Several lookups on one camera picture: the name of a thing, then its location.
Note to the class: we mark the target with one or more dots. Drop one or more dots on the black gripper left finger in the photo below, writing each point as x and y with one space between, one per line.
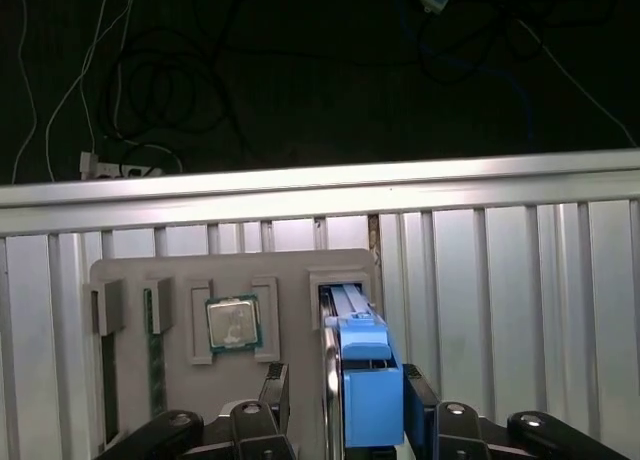
262 430

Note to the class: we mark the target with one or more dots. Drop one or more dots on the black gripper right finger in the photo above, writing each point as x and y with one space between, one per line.
420 420

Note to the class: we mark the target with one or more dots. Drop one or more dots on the hard disk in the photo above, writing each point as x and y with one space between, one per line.
372 405

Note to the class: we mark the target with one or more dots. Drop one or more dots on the silver CPU chip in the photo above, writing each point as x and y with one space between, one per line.
232 322

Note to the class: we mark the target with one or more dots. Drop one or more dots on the green RAM stick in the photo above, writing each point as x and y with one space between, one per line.
156 360

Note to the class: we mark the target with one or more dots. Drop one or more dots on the grey parts rack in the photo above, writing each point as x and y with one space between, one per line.
290 290

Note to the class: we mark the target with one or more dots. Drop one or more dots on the white power strip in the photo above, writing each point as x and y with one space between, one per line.
92 165

